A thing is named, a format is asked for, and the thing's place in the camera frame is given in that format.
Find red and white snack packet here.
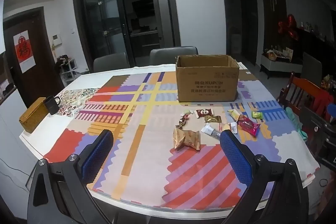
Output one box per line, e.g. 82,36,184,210
195,108,214,119

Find colourful patterned tablecloth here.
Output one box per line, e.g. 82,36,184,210
42,63,321,209

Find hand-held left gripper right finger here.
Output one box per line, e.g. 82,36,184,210
219,130,310,224

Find dark interior door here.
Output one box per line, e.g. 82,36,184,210
239,0,259,65

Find small basket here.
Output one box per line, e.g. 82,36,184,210
265,49,279,60

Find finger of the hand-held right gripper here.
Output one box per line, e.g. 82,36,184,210
327,103,336,121

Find gold snack packet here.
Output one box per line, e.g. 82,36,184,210
204,115,222,124

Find white shoe rack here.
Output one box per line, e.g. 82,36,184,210
55,55,78,84

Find black mug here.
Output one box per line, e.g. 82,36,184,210
43,95,61,115

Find brown crinkled snack packet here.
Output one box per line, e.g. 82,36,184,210
172,128,201,151

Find dark twisted candy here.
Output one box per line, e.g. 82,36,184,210
176,114,191,128

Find glass sliding door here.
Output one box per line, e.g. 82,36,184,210
72,0,181,68

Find brown cardboard box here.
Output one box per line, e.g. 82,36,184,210
175,55,240,103

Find red cloth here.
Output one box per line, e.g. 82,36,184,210
312,90,334,119

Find pink snack packet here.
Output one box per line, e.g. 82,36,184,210
237,114,261,137

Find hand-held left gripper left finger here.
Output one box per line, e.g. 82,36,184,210
27,129,116,224

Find green cloth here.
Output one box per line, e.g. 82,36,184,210
286,107,308,141

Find long yellow snack packet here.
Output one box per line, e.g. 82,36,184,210
227,109,240,122

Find red foil balloons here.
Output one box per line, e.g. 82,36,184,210
278,14,300,41

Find white low cabinet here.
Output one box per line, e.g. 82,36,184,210
260,53,303,80

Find woven wicker box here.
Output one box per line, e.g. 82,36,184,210
19,97,49,134

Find red wooden chair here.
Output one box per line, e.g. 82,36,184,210
277,72,335,122

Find grey dining chair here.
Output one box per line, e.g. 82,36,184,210
150,46,198,65
93,52,130,73

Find white and clear tube packet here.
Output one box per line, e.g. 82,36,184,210
201,123,223,138

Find dark wooden entrance door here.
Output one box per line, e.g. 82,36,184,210
3,7,65,106

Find red and white wall poster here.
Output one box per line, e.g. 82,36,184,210
14,33,36,73

